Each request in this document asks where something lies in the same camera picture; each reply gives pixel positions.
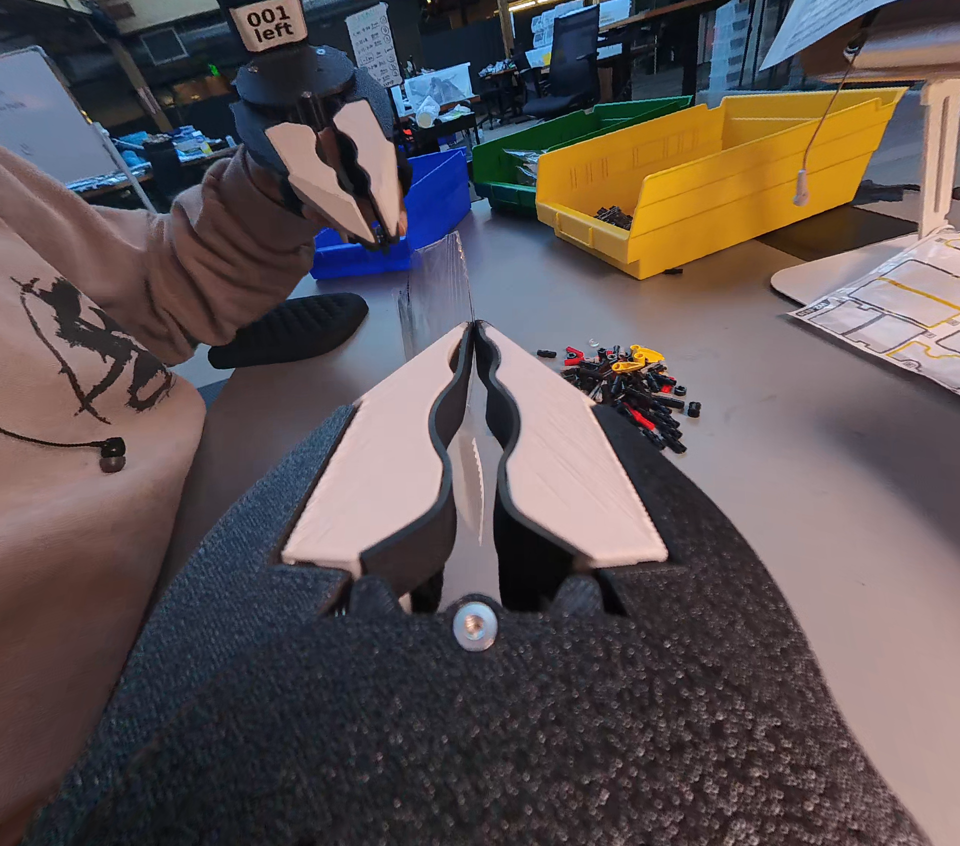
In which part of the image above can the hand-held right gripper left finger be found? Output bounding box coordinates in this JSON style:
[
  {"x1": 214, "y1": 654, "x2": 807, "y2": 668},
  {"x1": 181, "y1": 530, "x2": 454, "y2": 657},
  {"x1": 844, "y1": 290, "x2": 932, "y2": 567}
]
[{"x1": 281, "y1": 321, "x2": 475, "y2": 613}]

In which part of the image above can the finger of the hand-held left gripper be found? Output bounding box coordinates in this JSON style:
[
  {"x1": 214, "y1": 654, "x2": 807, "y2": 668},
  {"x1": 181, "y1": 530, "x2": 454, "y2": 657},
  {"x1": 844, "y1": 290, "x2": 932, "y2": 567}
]
[
  {"x1": 332, "y1": 98, "x2": 406, "y2": 241},
  {"x1": 264, "y1": 122, "x2": 378, "y2": 247}
]

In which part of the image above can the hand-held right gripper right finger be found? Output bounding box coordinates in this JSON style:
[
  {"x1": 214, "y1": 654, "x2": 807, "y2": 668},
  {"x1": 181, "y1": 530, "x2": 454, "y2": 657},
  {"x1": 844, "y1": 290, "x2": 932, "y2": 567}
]
[{"x1": 476, "y1": 321, "x2": 670, "y2": 613}]

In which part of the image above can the pile of small building pieces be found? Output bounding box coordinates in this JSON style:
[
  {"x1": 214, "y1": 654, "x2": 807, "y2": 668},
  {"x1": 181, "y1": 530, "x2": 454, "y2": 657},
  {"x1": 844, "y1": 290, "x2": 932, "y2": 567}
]
[{"x1": 558, "y1": 339, "x2": 702, "y2": 455}]

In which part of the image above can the green storage bin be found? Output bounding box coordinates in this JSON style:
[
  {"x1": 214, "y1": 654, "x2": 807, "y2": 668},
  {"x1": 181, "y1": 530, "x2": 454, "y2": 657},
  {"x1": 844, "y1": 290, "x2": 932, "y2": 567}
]
[{"x1": 471, "y1": 96, "x2": 695, "y2": 213}]

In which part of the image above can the clear plastic bag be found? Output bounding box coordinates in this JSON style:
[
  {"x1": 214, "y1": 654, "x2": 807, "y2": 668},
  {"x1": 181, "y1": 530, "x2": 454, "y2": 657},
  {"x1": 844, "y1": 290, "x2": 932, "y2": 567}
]
[{"x1": 397, "y1": 232, "x2": 485, "y2": 547}]

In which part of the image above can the yellow storage bin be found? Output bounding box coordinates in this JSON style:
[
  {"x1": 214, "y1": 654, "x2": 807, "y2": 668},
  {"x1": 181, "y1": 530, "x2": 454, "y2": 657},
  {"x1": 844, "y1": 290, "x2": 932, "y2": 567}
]
[{"x1": 534, "y1": 87, "x2": 909, "y2": 281}]

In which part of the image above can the person's left forearm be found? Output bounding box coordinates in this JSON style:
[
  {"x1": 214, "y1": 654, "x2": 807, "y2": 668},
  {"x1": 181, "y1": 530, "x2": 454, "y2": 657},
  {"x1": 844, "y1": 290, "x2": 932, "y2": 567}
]
[{"x1": 0, "y1": 144, "x2": 324, "y2": 367}]

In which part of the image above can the grey desk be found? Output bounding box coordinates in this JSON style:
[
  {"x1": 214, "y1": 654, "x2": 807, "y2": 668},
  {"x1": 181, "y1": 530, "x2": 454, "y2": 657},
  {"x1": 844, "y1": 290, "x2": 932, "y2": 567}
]
[{"x1": 161, "y1": 193, "x2": 960, "y2": 846}]

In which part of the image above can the blue storage bin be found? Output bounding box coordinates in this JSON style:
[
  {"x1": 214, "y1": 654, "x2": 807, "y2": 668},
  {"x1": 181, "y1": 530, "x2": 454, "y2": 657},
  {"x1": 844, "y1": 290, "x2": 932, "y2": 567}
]
[{"x1": 309, "y1": 148, "x2": 472, "y2": 281}]

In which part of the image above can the white printed sign board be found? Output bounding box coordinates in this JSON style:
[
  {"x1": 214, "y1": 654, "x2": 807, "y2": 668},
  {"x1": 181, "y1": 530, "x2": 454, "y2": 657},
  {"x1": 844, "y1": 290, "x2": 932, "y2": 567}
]
[{"x1": 345, "y1": 2, "x2": 404, "y2": 90}]

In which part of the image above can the black chair armrest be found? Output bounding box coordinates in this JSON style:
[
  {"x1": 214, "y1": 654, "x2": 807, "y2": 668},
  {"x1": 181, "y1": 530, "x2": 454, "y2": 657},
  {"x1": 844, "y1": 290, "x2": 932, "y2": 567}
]
[{"x1": 208, "y1": 293, "x2": 370, "y2": 371}]

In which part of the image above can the white slanted pole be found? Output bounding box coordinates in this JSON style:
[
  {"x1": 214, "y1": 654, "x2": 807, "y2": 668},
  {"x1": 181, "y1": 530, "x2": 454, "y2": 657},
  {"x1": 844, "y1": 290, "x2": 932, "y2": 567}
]
[{"x1": 93, "y1": 122, "x2": 157, "y2": 213}]

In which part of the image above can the wooden background table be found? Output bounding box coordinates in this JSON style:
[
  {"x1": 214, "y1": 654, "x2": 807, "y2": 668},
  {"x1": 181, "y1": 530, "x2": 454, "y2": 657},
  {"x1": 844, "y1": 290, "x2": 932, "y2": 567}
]
[{"x1": 67, "y1": 163, "x2": 155, "y2": 196}]

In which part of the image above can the black office chair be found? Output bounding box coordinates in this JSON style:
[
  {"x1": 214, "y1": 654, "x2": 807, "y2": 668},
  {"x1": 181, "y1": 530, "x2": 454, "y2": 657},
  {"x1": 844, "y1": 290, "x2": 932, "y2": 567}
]
[{"x1": 521, "y1": 4, "x2": 601, "y2": 120}]

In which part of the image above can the mobile whiteboard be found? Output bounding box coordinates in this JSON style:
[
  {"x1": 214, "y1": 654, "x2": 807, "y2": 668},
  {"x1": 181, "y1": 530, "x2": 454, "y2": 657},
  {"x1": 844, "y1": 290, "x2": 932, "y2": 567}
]
[{"x1": 0, "y1": 45, "x2": 121, "y2": 183}]

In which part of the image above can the person's beige hoodie torso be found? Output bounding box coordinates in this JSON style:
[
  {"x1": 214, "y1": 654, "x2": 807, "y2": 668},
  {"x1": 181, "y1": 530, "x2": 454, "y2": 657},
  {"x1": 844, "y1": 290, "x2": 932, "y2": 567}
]
[{"x1": 0, "y1": 216, "x2": 207, "y2": 846}]

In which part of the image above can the black box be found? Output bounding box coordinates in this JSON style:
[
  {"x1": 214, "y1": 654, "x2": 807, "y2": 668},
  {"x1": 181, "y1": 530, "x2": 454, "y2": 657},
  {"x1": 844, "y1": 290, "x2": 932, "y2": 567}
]
[{"x1": 757, "y1": 204, "x2": 920, "y2": 262}]

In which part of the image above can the black earphone with cable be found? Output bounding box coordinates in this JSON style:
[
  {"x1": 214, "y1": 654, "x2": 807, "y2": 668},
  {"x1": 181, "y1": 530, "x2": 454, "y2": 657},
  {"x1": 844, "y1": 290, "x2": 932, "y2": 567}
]
[{"x1": 0, "y1": 426, "x2": 127, "y2": 474}]

